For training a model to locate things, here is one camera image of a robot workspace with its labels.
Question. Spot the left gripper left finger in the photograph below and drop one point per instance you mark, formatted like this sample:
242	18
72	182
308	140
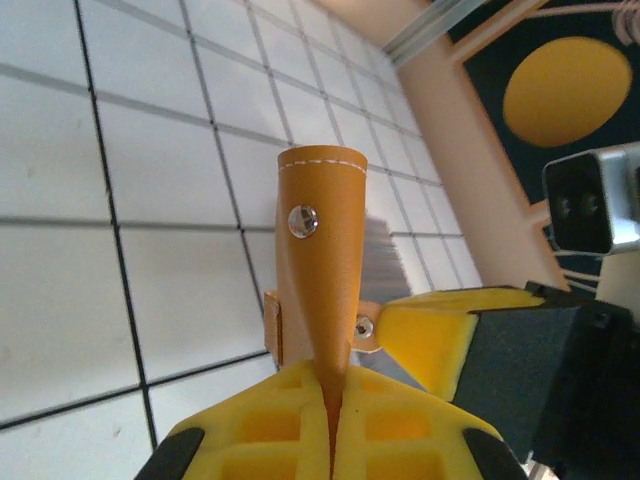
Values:
260	430

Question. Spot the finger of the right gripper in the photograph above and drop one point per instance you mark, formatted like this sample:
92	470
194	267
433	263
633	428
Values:
425	345

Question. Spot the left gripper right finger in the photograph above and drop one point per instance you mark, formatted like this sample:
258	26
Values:
400	430

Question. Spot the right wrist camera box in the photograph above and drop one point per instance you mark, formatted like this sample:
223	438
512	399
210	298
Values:
585	205

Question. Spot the yellow oval wall panel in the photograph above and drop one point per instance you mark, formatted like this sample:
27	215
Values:
565	95

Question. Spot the aluminium frame post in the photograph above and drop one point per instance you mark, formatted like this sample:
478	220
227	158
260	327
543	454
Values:
425	30

